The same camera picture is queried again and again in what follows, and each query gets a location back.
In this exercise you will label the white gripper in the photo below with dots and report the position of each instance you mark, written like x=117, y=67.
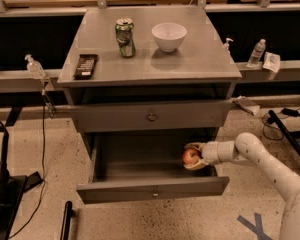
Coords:
x=210, y=152

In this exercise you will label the red apple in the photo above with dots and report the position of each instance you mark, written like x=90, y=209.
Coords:
x=190, y=156

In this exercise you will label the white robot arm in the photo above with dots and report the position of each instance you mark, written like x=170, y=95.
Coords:
x=245, y=149

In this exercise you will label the grey upper drawer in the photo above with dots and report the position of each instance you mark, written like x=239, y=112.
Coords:
x=116, y=117

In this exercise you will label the grey open middle drawer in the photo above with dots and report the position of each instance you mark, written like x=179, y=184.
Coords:
x=147, y=165

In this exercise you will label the grey drawer cabinet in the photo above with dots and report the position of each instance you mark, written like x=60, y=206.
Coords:
x=199, y=69

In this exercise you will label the black chair leg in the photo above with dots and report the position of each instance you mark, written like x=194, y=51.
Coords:
x=290, y=136

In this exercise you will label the small white pump bottle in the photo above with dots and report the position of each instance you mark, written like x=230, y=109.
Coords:
x=227, y=43

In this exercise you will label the white wipes packet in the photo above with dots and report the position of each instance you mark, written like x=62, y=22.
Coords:
x=272, y=62

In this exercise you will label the clear water bottle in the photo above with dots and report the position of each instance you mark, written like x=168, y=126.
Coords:
x=257, y=53

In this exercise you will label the white bowl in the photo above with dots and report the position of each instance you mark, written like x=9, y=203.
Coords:
x=168, y=36

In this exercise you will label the black floor bar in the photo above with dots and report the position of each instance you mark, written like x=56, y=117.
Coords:
x=66, y=222

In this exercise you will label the black remote control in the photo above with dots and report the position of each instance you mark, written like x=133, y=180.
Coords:
x=85, y=66

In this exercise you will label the green soda can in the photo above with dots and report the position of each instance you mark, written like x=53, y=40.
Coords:
x=124, y=35

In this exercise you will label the clear sanitizer pump bottle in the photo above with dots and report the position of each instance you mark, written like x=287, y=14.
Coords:
x=34, y=67

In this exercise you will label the black stand base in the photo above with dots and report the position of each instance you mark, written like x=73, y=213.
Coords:
x=12, y=188

